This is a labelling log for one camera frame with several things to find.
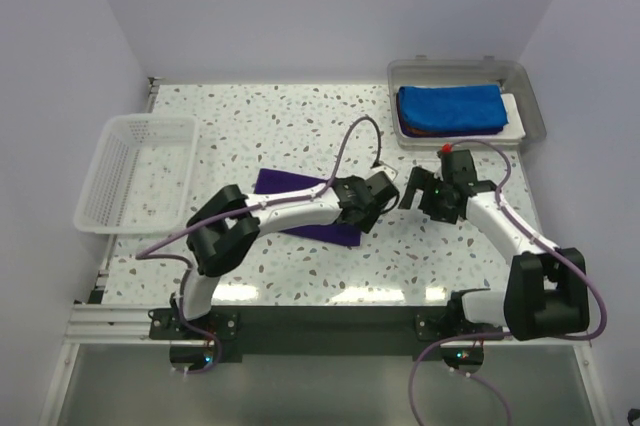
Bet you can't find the purple towel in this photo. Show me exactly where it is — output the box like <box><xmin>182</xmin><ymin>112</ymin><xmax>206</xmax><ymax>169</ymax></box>
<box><xmin>254</xmin><ymin>168</ymin><xmax>361</xmax><ymax>247</ymax></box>
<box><xmin>395</xmin><ymin>95</ymin><xmax>503</xmax><ymax>138</ymax></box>

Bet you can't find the clear plastic bin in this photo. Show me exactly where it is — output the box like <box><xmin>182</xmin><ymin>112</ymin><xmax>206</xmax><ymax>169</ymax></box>
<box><xmin>387</xmin><ymin>56</ymin><xmax>547</xmax><ymax>150</ymax></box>

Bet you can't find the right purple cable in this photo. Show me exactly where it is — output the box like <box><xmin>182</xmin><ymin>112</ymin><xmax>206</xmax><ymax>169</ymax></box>
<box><xmin>408</xmin><ymin>139</ymin><xmax>610</xmax><ymax>426</ymax></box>

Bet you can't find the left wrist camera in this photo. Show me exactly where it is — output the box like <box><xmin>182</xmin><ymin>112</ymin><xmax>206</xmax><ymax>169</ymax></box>
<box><xmin>372</xmin><ymin>162</ymin><xmax>398</xmax><ymax>181</ymax></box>

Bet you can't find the white folded towel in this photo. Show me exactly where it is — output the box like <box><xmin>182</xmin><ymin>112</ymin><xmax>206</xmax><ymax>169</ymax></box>
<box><xmin>391</xmin><ymin>93</ymin><xmax>526</xmax><ymax>147</ymax></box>

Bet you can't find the white plastic laundry basket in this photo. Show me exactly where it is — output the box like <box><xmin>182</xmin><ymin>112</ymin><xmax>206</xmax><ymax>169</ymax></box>
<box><xmin>73</xmin><ymin>113</ymin><xmax>199</xmax><ymax>235</ymax></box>

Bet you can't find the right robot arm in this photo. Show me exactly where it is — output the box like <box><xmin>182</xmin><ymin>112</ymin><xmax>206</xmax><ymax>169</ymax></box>
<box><xmin>399</xmin><ymin>145</ymin><xmax>590</xmax><ymax>341</ymax></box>

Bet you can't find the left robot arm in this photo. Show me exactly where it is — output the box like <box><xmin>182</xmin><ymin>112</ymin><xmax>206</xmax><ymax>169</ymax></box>
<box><xmin>172</xmin><ymin>170</ymin><xmax>399</xmax><ymax>339</ymax></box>

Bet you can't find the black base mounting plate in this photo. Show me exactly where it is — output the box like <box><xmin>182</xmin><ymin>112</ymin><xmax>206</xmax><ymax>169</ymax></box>
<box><xmin>148</xmin><ymin>305</ymin><xmax>502</xmax><ymax>369</ymax></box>

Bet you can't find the aluminium rail frame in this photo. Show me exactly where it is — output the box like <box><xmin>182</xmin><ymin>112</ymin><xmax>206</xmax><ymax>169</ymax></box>
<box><xmin>63</xmin><ymin>76</ymin><xmax>594</xmax><ymax>347</ymax></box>

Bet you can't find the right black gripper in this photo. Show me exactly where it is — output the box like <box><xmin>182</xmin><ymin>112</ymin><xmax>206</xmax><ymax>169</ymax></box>
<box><xmin>398</xmin><ymin>166</ymin><xmax>458</xmax><ymax>225</ymax></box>

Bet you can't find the blue towel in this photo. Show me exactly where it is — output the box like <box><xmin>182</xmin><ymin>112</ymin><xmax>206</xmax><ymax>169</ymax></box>
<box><xmin>397</xmin><ymin>84</ymin><xmax>508</xmax><ymax>133</ymax></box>

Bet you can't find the brown towel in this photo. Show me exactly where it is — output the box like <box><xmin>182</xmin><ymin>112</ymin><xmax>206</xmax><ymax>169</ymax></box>
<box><xmin>399</xmin><ymin>118</ymin><xmax>428</xmax><ymax>138</ymax></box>

